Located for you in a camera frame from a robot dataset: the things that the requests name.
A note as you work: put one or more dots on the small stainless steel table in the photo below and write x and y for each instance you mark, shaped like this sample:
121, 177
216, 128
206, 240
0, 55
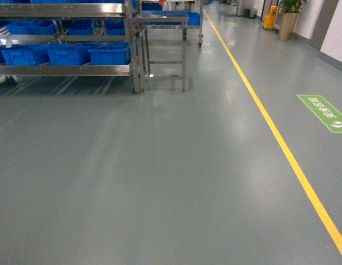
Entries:
162, 43

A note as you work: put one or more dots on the yellow mop bucket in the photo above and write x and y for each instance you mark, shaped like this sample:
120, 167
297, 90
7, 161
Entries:
269, 19

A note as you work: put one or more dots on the green floor sign sticker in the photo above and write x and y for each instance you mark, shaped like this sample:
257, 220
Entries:
329, 115

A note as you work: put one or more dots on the potted plant in tan pot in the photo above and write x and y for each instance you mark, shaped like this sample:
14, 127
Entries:
289, 10

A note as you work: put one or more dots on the far steel trolley rack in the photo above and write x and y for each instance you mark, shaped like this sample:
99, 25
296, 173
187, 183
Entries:
193, 9

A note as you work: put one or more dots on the steel shelving rack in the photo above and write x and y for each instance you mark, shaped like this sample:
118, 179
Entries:
52, 38

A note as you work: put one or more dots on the blue bin with red bags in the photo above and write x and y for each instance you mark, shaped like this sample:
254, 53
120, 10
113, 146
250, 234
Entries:
112, 54

